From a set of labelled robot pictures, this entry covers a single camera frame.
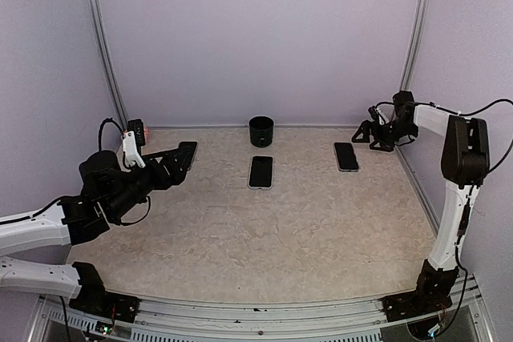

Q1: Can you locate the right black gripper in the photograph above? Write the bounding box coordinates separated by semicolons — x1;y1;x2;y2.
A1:
358;117;418;151

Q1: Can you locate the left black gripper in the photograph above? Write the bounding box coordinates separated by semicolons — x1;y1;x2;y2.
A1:
107;146;193;220

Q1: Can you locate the clear phone case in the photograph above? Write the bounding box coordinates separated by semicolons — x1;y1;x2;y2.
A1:
333;142;360;174

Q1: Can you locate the black phone top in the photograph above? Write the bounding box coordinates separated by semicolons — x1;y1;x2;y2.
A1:
248;156;273;189

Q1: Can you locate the lavender phone case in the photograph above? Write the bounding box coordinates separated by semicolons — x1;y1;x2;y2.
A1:
247;155;275;191

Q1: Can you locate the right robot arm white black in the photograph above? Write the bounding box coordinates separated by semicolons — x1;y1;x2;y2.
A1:
351;91;490;313

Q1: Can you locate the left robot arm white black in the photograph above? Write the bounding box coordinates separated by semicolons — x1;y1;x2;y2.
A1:
1;142;197;314

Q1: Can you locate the red white patterned bowl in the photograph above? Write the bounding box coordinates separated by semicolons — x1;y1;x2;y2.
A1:
143;126;149;143

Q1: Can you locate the dark green mug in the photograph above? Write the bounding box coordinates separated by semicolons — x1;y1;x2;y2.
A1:
248;116;274;148

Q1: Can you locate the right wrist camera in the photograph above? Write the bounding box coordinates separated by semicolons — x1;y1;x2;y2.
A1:
368;106;389;126

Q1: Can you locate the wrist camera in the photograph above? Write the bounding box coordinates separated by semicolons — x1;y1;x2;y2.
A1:
368;106;389;126
122;119;146;169

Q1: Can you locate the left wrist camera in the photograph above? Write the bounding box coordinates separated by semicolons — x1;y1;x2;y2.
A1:
122;119;146;169

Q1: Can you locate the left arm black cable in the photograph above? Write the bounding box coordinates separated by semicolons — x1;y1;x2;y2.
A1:
23;117;151;342

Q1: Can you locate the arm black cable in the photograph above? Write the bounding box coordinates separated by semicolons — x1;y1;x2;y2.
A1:
23;117;151;342
376;98;513;319

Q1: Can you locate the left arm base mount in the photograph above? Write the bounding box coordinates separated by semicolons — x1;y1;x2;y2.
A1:
69;291;140;324

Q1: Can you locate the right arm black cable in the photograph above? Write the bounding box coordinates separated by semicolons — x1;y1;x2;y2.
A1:
376;98;513;319

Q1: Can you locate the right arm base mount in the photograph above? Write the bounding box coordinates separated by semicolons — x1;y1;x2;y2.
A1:
382;292;453;322

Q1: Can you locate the right aluminium frame post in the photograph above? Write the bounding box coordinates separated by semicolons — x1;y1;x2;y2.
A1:
399;0;429;91

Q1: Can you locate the aluminium frame post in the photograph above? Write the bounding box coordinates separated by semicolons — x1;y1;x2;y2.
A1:
87;0;127;127
399;0;429;91

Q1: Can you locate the front aluminium rail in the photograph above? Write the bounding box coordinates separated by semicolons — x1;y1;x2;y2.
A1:
27;276;497;341

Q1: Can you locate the left aluminium frame post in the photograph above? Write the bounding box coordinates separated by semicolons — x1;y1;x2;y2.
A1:
87;0;127;127

